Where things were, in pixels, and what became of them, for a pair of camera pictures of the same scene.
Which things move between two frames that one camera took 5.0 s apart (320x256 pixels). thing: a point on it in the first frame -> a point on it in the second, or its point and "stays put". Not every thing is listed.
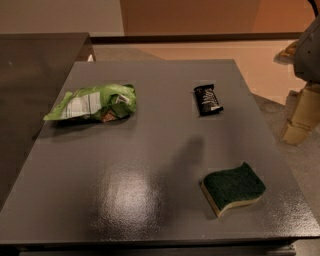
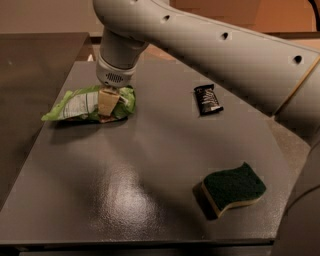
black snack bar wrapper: (207, 100) stays put
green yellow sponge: (229, 187) stays put
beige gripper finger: (305, 117) -> (113, 77)
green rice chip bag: (102, 103) stays put
